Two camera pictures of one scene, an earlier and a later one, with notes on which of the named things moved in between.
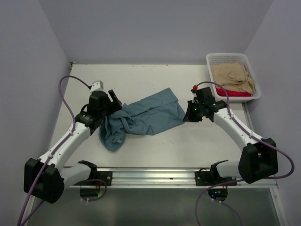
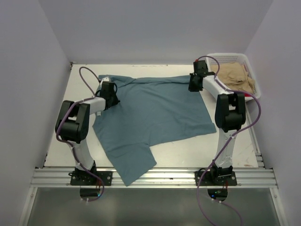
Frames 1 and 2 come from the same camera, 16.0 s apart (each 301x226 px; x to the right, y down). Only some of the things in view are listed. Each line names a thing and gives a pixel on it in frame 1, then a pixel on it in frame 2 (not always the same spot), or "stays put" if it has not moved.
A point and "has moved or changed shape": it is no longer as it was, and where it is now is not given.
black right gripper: x=189 y=117 → x=191 y=87
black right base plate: x=208 y=178 stays put
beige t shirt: x=233 y=76 stays put
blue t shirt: x=146 y=117 has moved or changed shape
